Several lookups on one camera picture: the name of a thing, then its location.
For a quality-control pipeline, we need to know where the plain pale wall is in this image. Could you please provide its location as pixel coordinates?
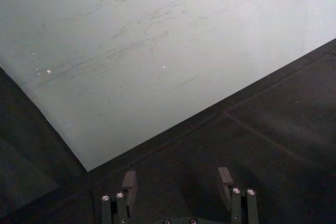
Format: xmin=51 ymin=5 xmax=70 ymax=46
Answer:
xmin=0 ymin=0 xmax=336 ymax=172

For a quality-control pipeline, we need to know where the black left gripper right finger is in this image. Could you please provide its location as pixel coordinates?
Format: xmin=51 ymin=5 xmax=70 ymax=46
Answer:
xmin=217 ymin=167 xmax=258 ymax=224

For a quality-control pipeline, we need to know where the black table cloth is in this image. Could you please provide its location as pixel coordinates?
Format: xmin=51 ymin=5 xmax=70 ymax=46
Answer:
xmin=0 ymin=39 xmax=336 ymax=224

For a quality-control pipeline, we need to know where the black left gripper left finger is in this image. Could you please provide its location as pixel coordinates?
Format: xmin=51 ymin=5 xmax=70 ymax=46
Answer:
xmin=101 ymin=170 xmax=138 ymax=224

